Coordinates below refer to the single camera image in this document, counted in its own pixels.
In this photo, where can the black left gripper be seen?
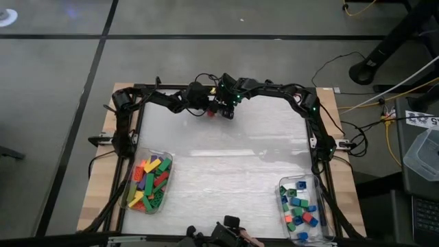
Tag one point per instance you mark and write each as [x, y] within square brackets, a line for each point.
[214, 106]

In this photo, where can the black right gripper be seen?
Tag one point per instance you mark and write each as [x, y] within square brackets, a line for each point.
[227, 111]

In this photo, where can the red small square block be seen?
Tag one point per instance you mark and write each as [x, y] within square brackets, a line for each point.
[307, 217]
[210, 113]

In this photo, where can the purple long plain block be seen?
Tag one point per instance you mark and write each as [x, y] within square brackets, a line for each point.
[153, 158]

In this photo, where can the yellow wide long block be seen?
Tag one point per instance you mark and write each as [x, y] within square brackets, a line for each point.
[152, 165]

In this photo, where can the green small square brick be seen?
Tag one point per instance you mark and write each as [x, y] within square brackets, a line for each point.
[285, 207]
[304, 203]
[291, 193]
[291, 226]
[282, 190]
[297, 211]

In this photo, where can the green long plain block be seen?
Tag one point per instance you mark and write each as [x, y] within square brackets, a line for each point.
[149, 184]
[146, 203]
[160, 187]

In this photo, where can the orange-red two-by-four brick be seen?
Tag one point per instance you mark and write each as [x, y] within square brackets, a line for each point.
[138, 173]

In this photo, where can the blue small square brick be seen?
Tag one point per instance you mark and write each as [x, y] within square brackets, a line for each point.
[301, 185]
[284, 199]
[302, 236]
[295, 201]
[313, 222]
[311, 208]
[297, 220]

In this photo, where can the purple wide long block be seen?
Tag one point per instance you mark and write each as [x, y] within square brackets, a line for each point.
[142, 182]

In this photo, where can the green two-by-four brick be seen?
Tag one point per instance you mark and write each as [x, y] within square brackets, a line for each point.
[157, 199]

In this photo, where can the olive long plain block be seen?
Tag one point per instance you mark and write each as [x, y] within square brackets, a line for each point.
[131, 193]

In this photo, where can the yellow long plain block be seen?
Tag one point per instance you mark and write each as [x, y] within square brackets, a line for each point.
[136, 199]

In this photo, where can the orange small block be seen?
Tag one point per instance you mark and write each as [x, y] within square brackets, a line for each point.
[288, 218]

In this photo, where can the orange two-by-four brick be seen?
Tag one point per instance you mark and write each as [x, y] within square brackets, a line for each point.
[139, 206]

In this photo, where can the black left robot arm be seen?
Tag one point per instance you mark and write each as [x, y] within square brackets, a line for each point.
[157, 97]

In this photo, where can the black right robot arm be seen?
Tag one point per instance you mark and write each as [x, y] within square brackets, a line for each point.
[274, 88]

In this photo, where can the white glossy table sheet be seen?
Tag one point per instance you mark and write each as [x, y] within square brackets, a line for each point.
[223, 192]

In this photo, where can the small white box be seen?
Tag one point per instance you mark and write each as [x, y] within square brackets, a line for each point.
[337, 90]

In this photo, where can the clear plastic bin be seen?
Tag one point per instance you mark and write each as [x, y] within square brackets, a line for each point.
[319, 206]
[151, 209]

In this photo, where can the black handheld device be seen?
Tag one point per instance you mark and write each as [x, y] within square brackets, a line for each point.
[226, 233]

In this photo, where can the person's hand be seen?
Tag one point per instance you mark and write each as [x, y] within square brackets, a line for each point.
[252, 238]

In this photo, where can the black floor stand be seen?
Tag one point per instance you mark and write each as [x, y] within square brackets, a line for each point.
[391, 41]

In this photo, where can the white printed label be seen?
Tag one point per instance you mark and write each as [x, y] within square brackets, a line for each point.
[420, 118]

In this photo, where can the dark grey side table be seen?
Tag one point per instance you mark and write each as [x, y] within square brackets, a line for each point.
[408, 185]

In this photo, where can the clear plastic container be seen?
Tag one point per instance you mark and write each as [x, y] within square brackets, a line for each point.
[423, 154]

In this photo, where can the black floor foot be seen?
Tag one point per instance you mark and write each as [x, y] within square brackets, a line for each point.
[12, 153]

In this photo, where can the white round floor object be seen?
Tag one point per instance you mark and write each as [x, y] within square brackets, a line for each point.
[10, 17]

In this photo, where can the black keyboard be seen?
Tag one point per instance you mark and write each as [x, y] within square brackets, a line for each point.
[427, 216]

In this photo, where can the black frame clamp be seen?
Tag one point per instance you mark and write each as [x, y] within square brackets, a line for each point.
[158, 81]

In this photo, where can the black table frame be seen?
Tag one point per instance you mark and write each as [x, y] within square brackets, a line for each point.
[223, 236]

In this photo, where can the black camera rail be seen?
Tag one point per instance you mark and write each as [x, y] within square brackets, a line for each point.
[68, 241]

